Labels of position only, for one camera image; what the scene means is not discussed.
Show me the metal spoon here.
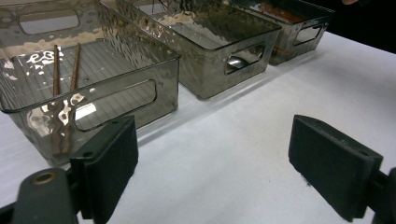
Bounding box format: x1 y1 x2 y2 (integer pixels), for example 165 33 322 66
226 55 250 71

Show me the white table cover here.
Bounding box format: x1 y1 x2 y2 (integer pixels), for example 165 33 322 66
0 30 396 224

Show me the brown wooden chopstick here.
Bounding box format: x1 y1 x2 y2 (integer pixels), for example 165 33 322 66
61 42 82 155
50 44 64 156

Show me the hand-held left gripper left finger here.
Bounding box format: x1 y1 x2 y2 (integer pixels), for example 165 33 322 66
69 114 140 224

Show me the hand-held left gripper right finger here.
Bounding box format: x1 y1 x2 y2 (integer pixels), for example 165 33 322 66
287 114 385 223

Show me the smoky clear plastic bin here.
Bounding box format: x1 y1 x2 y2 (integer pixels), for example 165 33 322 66
0 0 182 168
229 0 336 67
115 0 283 101

